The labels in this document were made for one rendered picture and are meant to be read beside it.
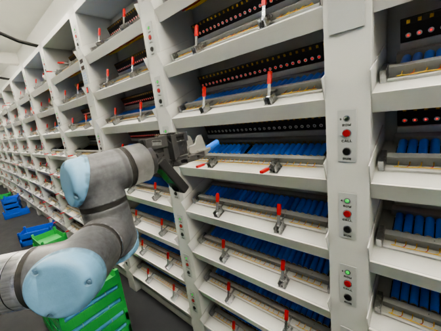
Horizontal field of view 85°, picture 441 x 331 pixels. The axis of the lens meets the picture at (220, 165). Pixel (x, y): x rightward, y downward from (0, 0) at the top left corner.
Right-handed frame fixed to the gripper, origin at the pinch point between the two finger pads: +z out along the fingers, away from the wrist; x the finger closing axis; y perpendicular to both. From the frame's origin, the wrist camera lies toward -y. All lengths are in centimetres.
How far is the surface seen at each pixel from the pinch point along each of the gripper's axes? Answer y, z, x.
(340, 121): 5.0, 11.7, -34.4
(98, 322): -84, -23, 71
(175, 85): 23.2, 18.2, 29.6
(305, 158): -5.5, 16.1, -23.8
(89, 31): 64, 21, 100
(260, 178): -11.5, 12.3, -10.4
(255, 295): -65, 17, 1
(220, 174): -11.6, 12.5, 6.4
